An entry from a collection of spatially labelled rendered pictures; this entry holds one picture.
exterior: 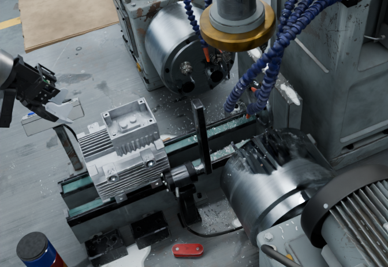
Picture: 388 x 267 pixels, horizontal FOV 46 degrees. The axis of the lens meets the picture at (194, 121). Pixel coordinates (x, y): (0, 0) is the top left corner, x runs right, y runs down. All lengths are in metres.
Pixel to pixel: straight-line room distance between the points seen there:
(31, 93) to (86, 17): 2.36
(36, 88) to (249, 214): 0.55
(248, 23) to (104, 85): 0.89
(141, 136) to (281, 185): 0.38
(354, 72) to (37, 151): 1.07
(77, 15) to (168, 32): 2.12
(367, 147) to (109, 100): 0.92
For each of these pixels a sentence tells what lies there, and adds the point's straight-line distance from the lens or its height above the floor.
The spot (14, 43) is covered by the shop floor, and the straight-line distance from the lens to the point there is 3.71.
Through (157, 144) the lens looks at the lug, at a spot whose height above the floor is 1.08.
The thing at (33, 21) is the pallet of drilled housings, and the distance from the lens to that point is 3.58.
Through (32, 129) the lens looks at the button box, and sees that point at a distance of 1.38.
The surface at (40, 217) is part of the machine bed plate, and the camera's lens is 1.51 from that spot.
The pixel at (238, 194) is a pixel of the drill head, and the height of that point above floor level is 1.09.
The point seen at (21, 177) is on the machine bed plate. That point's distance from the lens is 1.64.
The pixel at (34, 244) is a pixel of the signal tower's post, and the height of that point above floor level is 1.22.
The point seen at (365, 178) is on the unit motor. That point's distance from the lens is 0.77.
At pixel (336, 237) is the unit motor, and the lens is 0.78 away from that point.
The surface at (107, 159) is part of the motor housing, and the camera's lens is 1.20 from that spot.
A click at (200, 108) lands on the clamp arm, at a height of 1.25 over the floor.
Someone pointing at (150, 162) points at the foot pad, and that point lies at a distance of 1.19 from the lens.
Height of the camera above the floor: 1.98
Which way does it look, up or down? 47 degrees down
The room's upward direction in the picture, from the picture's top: 10 degrees counter-clockwise
